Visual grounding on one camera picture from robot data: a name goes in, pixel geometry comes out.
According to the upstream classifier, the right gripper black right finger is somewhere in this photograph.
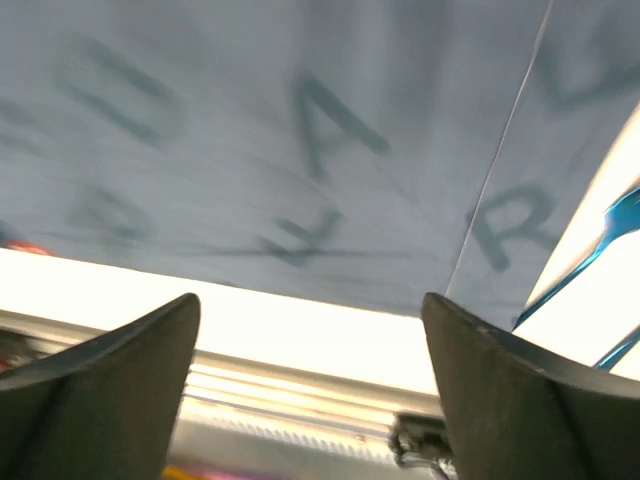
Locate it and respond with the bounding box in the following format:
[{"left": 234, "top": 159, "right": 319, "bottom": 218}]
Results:
[{"left": 421, "top": 293, "right": 639, "bottom": 480}]

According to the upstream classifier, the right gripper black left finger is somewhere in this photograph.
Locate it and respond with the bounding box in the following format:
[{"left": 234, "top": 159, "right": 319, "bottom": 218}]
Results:
[{"left": 1, "top": 293, "right": 200, "bottom": 480}]

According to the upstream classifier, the blue letter-print placemat cloth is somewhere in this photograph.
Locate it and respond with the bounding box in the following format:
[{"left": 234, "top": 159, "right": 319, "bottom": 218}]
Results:
[{"left": 1, "top": 1, "right": 639, "bottom": 327}]

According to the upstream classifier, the blue metal spoon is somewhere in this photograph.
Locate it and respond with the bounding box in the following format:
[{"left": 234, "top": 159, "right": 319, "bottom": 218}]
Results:
[{"left": 594, "top": 326, "right": 640, "bottom": 371}]

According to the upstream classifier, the blue metal fork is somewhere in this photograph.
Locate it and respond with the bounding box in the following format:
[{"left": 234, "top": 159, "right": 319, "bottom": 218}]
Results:
[{"left": 512, "top": 184, "right": 639, "bottom": 330}]

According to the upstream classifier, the perforated grey cable duct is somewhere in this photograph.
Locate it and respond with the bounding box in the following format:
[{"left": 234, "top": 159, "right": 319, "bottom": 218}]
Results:
[{"left": 169, "top": 419, "right": 409, "bottom": 480}]

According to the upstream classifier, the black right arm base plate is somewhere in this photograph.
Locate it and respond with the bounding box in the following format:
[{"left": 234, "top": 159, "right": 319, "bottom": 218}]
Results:
[{"left": 388, "top": 412, "right": 458, "bottom": 479}]

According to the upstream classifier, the aluminium rail frame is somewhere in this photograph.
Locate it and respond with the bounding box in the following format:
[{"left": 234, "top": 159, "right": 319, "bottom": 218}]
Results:
[{"left": 1, "top": 307, "right": 444, "bottom": 457}]

